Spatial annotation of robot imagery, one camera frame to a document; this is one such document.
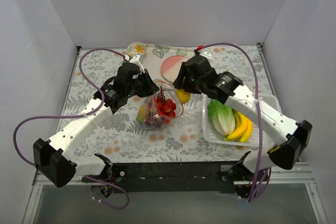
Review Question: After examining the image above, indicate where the clear orange-zip bag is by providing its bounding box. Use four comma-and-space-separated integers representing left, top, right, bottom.
135, 80, 184, 130

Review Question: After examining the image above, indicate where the lychee bunch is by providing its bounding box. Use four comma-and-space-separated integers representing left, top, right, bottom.
154, 88, 176, 118

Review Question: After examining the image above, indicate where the orange mango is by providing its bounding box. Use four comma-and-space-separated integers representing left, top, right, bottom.
136, 105, 147, 124

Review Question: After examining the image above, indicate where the brown passion fruit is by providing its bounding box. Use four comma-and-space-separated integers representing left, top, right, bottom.
144, 114, 162, 129

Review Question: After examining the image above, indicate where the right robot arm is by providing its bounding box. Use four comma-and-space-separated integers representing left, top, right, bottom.
173, 55, 312, 181

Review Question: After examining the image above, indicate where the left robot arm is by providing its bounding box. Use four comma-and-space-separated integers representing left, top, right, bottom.
33, 60, 159, 187

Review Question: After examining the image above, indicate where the pink cream plate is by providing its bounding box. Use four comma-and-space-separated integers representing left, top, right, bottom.
161, 55, 187, 83

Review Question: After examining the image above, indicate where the leaf-print serving tray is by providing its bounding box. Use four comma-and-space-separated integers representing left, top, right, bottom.
142, 44, 194, 83

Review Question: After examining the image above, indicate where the flower-print bowl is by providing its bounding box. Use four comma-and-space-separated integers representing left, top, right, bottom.
126, 42, 148, 57

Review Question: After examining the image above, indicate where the floral table mat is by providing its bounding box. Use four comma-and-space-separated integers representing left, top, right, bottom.
64, 46, 272, 163

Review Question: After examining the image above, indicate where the green lettuce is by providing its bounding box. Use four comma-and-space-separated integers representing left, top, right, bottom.
207, 99, 235, 136

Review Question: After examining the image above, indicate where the white plastic basket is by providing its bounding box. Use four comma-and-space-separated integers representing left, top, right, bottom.
202, 93, 281, 148

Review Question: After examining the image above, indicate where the yellow banana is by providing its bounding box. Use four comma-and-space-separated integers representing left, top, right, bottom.
224, 110, 253, 143

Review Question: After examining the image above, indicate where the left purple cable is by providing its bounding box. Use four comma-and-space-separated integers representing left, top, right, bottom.
13, 48, 131, 210

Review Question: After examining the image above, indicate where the purple cable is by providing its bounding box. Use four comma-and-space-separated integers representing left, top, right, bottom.
195, 42, 272, 203
13, 48, 131, 210

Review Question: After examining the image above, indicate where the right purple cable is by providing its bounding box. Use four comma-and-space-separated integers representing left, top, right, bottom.
195, 42, 272, 203

